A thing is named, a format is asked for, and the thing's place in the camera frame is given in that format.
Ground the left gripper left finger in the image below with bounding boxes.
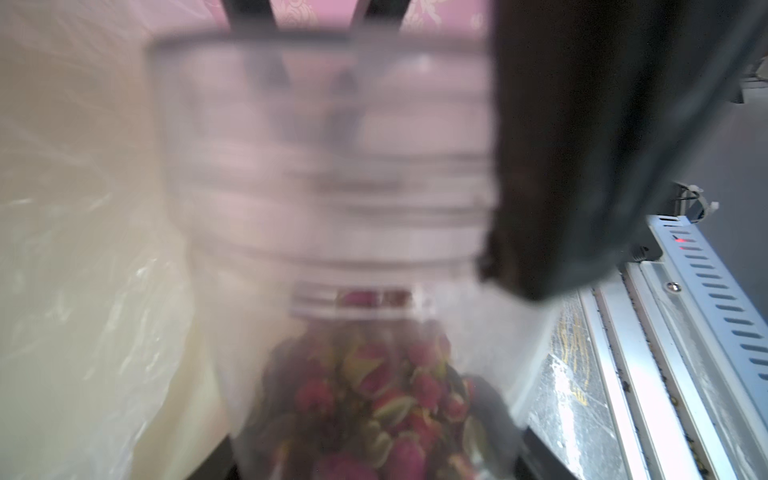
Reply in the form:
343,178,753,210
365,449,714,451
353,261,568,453
187,437,236,480

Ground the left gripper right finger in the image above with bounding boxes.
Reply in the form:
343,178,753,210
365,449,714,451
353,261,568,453
519,428,578,480

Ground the clear jar with flower tea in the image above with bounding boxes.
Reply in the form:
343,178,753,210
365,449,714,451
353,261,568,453
147,25,559,479

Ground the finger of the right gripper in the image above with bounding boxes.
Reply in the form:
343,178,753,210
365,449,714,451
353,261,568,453
479,1,767,301
220,0,410,31

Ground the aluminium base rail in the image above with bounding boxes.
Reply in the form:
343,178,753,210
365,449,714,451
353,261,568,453
580,215,767,479

